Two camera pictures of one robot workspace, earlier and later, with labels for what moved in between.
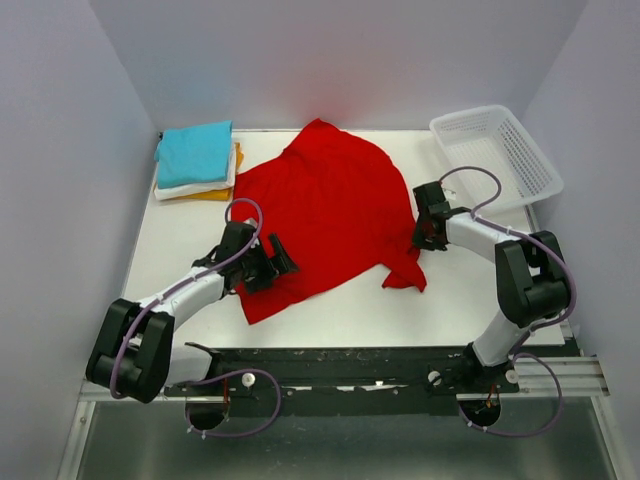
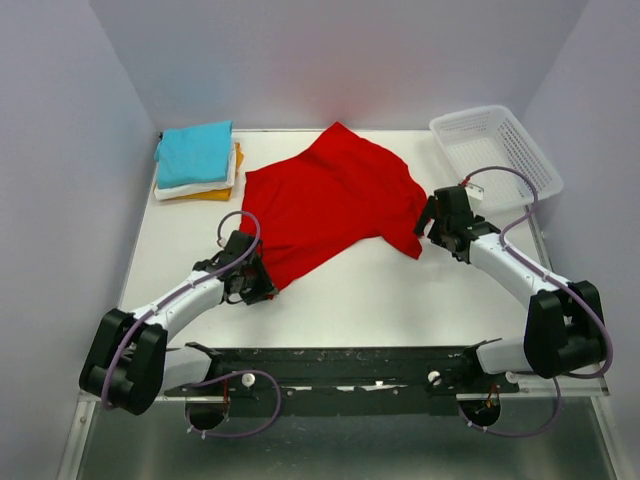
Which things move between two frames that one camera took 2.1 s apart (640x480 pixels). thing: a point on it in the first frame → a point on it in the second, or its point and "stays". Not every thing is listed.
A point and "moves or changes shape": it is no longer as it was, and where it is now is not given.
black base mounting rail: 411,380 stays
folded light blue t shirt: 194,154 stays
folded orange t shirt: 225,194 stays
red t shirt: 344,211 moves or changes shape
